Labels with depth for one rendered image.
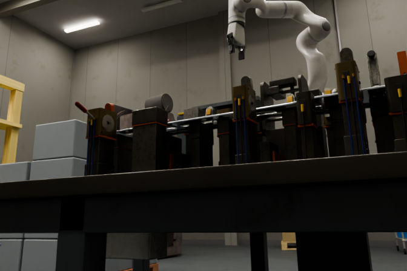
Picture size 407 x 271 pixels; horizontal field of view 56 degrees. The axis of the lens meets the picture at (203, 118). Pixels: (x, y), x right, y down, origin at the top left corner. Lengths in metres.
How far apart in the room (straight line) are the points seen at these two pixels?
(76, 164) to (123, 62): 9.12
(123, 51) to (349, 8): 6.63
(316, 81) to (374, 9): 8.17
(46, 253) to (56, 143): 0.85
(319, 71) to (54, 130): 2.19
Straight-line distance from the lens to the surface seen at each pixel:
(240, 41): 1.90
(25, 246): 3.41
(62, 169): 3.21
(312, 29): 2.09
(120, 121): 6.75
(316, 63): 2.06
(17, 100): 4.88
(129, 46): 12.20
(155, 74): 11.29
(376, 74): 1.60
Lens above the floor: 0.60
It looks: 15 degrees up
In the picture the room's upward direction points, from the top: 1 degrees counter-clockwise
